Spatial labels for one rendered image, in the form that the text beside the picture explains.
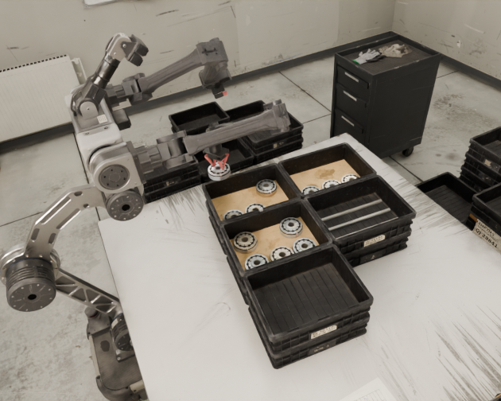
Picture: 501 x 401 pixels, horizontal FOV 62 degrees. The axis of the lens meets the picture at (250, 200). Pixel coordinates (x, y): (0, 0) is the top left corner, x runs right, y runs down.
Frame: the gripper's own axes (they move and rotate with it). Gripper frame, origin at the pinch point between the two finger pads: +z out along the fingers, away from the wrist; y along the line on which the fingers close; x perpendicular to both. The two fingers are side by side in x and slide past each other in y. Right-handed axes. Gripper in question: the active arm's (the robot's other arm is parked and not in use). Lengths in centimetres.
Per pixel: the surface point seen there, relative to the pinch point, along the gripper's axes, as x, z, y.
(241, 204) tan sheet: -2.7, 22.6, -8.1
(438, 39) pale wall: -390, 80, -16
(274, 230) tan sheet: 4.5, 23.0, -31.0
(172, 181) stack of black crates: -29, 53, 66
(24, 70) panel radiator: -67, 26, 264
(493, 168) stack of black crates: -133, 56, -108
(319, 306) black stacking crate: 31, 24, -66
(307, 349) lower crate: 46, 31, -68
